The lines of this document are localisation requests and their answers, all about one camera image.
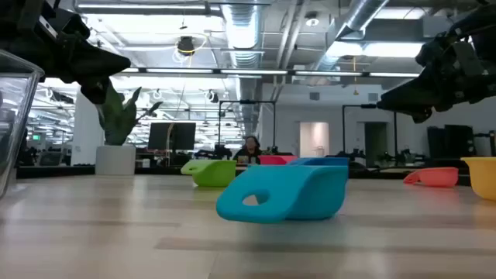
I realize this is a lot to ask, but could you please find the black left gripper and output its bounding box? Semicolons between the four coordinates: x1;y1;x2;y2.
0;0;132;105

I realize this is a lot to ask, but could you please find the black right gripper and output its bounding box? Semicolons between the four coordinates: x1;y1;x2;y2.
376;3;496;124

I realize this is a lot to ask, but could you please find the orange measuring cup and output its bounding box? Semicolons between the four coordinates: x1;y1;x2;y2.
402;167;460;188

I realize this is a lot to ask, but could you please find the yellow measuring cup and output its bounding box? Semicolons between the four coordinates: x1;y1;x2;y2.
460;157;496;202

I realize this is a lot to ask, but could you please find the light blue measuring cup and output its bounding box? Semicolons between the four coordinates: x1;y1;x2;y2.
215;164;350;225

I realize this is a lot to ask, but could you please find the green measuring cup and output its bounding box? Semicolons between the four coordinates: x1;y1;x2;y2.
180;159;237;188

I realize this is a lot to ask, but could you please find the red measuring cup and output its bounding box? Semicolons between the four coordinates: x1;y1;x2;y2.
258;155;298;166

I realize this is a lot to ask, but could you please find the clear plastic basket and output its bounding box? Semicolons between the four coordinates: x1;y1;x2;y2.
0;49;46;198

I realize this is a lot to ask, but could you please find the green snake plant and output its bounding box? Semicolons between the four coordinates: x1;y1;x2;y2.
96;83;164;146

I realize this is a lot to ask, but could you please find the black equipment rack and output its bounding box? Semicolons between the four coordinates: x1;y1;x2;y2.
427;124;476;160

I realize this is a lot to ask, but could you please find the white plant pot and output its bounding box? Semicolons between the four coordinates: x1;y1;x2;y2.
95;145;136;176

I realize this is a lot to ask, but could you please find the black computer monitor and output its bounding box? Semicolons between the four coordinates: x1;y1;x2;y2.
147;122;197;152

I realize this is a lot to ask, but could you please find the long ceiling light bar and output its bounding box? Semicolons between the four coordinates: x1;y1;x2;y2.
115;67;422;78

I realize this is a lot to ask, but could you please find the person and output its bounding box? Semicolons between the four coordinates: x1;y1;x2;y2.
232;135;261;165

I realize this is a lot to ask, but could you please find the black gantry frame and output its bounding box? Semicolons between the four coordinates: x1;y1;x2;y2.
342;103;398;156
219;99;277;156

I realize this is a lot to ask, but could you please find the black hanging cable reel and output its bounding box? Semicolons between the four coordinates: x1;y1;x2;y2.
177;36;196;56

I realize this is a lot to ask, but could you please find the silver ventilation duct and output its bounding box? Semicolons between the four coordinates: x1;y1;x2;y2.
309;0;391;74
220;0;268;136

